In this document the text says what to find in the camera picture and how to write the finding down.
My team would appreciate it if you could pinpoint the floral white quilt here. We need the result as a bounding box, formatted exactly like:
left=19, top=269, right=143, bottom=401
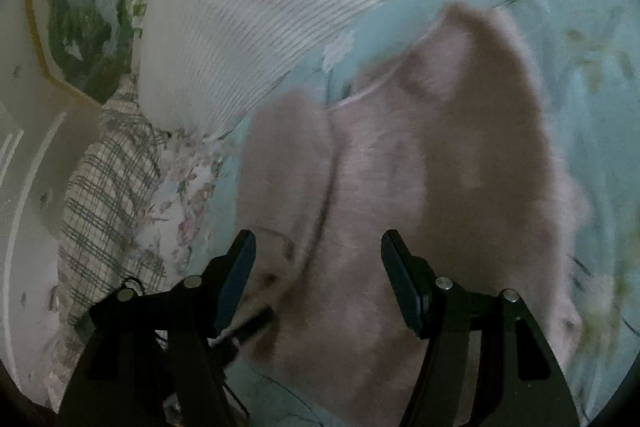
left=134, top=131, right=222, bottom=284

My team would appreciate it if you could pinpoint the pink fleece garment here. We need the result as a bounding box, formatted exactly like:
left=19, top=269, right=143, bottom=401
left=235, top=3, right=588, bottom=426

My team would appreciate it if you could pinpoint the checked plaid blanket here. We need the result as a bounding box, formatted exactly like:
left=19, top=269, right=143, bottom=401
left=58, top=75, right=167, bottom=326

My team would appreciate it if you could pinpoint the light blue floral bedsheet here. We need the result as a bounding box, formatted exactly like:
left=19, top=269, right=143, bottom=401
left=190, top=0, right=639, bottom=423

